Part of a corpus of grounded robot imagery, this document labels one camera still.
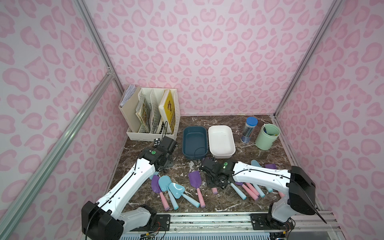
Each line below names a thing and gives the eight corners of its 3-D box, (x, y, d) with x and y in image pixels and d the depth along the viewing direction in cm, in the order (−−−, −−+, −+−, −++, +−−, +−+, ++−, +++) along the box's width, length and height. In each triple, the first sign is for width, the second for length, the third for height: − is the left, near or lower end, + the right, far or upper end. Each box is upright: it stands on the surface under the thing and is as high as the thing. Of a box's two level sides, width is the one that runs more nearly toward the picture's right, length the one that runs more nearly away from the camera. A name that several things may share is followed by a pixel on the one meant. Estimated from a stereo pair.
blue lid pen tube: (241, 143, 105) (248, 125, 90) (239, 135, 110) (246, 116, 95) (250, 143, 105) (259, 125, 90) (248, 135, 110) (256, 116, 95)
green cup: (257, 150, 102) (264, 137, 90) (253, 136, 109) (259, 123, 98) (273, 150, 102) (283, 137, 90) (268, 136, 109) (276, 123, 98)
